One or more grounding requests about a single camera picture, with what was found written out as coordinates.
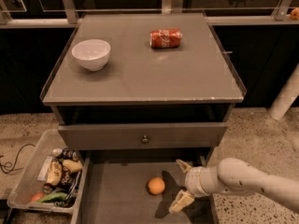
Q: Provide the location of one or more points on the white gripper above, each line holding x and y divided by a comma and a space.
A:
192, 180

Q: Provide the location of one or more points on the orange fruit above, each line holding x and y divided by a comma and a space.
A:
156, 186
294, 15

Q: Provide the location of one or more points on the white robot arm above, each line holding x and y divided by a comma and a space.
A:
248, 142

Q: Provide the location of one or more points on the grey top drawer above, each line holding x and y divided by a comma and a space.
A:
128, 136

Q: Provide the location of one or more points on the brass drawer knob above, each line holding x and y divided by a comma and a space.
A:
145, 139

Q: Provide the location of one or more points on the open grey middle drawer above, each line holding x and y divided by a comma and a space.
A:
116, 191

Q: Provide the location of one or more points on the grey drawer cabinet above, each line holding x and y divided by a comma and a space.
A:
195, 82

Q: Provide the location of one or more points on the brown snack bag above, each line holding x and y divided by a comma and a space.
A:
66, 180

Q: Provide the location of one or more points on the dark soda can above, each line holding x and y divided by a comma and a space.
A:
65, 153

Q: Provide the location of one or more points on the green snack packet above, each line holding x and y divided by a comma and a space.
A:
53, 197

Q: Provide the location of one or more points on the yellow chip bag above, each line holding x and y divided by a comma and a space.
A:
54, 173

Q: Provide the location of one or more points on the clear plastic storage bin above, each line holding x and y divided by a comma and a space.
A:
29, 185

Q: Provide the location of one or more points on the red cola can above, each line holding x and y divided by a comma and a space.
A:
165, 38

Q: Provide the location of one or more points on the white ceramic bowl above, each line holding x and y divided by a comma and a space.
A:
92, 54

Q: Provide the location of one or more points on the orange fruit on ledge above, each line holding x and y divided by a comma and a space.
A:
294, 15

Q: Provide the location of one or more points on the metal railing frame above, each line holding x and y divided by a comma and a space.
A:
71, 10

